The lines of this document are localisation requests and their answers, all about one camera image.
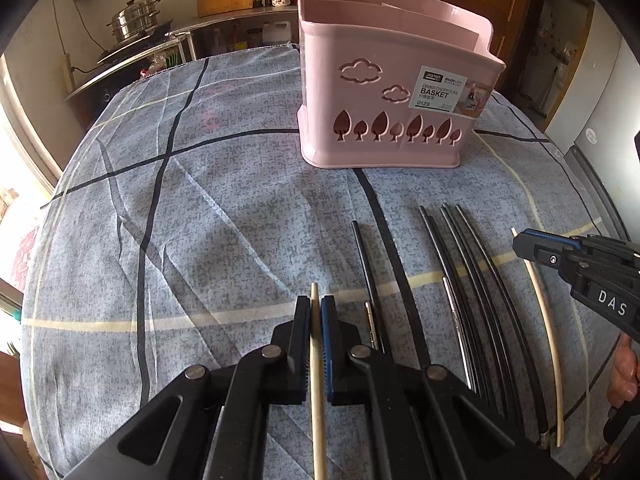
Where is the pink plastic utensil basket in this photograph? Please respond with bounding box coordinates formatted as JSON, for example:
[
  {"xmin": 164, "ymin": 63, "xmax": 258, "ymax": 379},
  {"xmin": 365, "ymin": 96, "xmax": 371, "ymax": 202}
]
[{"xmin": 297, "ymin": 0, "xmax": 506, "ymax": 169}]

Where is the stainless steel steamer pot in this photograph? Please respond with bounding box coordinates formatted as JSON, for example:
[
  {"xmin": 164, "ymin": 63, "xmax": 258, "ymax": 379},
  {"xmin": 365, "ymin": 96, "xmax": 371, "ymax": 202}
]
[{"xmin": 108, "ymin": 0, "xmax": 162, "ymax": 42}]

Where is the white plastic jug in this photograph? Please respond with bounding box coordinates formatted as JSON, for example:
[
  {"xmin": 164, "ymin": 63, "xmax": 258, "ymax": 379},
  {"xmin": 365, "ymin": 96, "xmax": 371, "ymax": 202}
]
[{"xmin": 262, "ymin": 21, "xmax": 293, "ymax": 46}]

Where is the person right hand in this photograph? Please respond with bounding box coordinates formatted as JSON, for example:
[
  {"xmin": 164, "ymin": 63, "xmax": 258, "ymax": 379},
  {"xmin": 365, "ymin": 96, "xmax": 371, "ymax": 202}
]
[{"xmin": 606, "ymin": 333, "xmax": 639, "ymax": 408}]

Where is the black chopstick steel end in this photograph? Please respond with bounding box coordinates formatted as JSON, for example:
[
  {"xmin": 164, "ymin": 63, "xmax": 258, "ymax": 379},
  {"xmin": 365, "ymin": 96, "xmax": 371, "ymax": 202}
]
[{"xmin": 350, "ymin": 219, "xmax": 386, "ymax": 354}]

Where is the black chopstick silver handle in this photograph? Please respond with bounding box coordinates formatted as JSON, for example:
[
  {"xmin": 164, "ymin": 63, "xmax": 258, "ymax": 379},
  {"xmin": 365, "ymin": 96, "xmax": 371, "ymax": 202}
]
[{"xmin": 419, "ymin": 206, "xmax": 480, "ymax": 393}]

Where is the blue patterned tablecloth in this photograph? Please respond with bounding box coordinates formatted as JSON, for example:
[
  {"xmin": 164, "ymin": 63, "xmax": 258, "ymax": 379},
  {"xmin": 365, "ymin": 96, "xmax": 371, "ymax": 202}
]
[{"xmin": 21, "ymin": 46, "xmax": 618, "ymax": 479}]

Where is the beige wooden chopstick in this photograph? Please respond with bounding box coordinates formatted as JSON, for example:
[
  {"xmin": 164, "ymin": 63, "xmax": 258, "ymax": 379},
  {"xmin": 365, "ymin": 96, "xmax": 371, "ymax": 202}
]
[
  {"xmin": 518, "ymin": 256, "xmax": 565, "ymax": 448},
  {"xmin": 309, "ymin": 283, "xmax": 328, "ymax": 480}
]

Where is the metal kitchen shelf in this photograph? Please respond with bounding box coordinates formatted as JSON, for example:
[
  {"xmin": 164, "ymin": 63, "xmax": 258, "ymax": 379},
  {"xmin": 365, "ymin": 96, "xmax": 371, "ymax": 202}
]
[{"xmin": 66, "ymin": 6, "xmax": 299, "ymax": 129}]

